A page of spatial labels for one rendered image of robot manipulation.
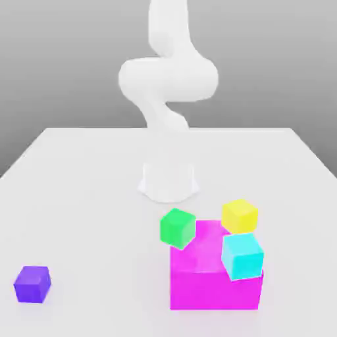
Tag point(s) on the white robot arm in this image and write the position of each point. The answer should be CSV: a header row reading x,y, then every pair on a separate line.
x,y
168,79

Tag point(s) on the small green cube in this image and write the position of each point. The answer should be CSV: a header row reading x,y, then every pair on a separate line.
x,y
177,228

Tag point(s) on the small yellow cube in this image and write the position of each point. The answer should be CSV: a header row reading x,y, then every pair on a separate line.
x,y
239,216

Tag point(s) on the small cyan cube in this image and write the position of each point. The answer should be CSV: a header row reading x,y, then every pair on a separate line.
x,y
243,256

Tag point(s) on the small purple cube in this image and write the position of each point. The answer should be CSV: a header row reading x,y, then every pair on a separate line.
x,y
32,285

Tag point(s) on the large magenta box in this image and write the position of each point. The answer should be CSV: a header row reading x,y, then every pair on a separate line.
x,y
210,287

